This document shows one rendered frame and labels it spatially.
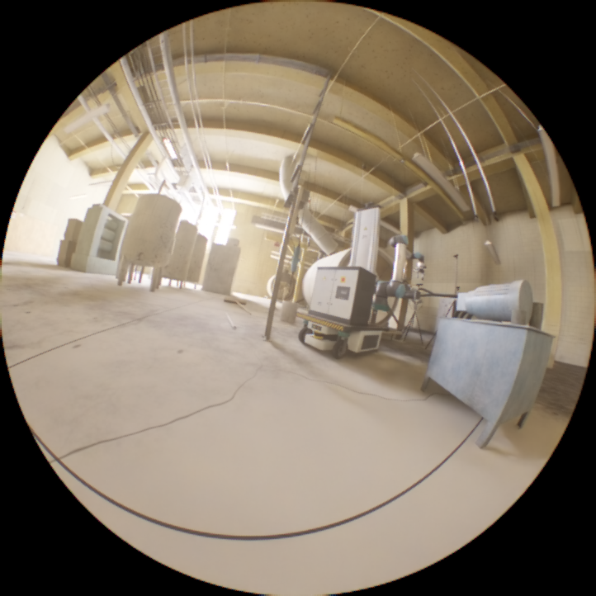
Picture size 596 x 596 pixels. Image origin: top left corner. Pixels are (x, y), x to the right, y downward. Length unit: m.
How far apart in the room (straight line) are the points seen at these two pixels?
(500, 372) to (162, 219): 4.77
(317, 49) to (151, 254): 6.69
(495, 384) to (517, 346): 0.18
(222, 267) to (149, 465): 7.57
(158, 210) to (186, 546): 4.33
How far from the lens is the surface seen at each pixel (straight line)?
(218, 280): 7.77
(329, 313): 1.69
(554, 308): 5.90
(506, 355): 0.93
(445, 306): 10.35
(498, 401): 0.94
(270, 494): 0.52
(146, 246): 4.10
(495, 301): 1.12
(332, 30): 6.35
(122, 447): 0.62
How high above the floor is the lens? 0.47
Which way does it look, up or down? level
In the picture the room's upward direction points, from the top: 11 degrees clockwise
